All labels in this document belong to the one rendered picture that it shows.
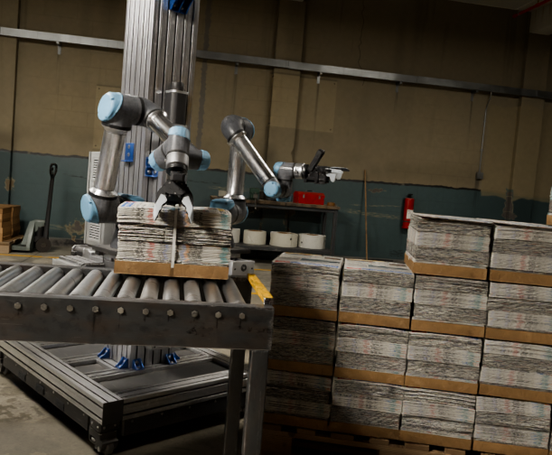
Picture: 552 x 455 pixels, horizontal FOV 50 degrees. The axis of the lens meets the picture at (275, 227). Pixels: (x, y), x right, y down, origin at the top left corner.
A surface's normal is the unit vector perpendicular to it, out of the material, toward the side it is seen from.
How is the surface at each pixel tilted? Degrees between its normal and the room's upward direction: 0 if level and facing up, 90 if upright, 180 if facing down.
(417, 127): 90
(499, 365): 90
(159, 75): 90
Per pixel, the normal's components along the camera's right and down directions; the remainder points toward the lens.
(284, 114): 0.16, 0.08
